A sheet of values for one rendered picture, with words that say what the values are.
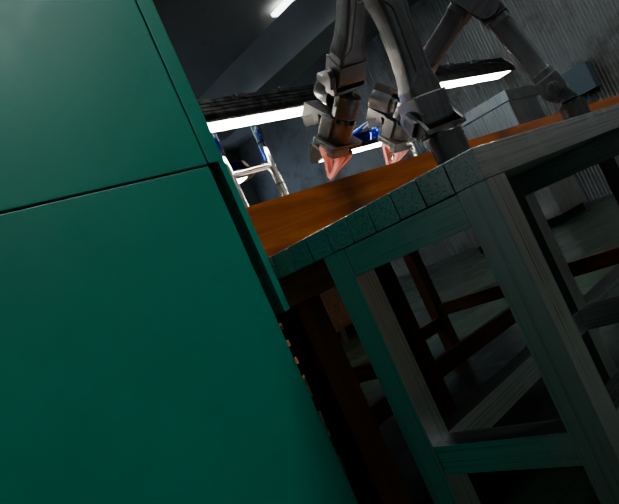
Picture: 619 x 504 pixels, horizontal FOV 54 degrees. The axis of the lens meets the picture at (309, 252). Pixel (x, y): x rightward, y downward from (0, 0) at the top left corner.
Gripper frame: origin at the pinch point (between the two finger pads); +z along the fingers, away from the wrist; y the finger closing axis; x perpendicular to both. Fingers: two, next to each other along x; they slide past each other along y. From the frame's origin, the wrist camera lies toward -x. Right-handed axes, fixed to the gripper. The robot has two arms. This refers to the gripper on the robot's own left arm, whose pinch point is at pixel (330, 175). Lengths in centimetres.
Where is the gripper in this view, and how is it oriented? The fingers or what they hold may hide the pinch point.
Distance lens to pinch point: 142.3
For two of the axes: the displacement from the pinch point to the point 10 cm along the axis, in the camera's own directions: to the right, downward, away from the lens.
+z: -1.8, 8.2, 5.4
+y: -7.0, 2.8, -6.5
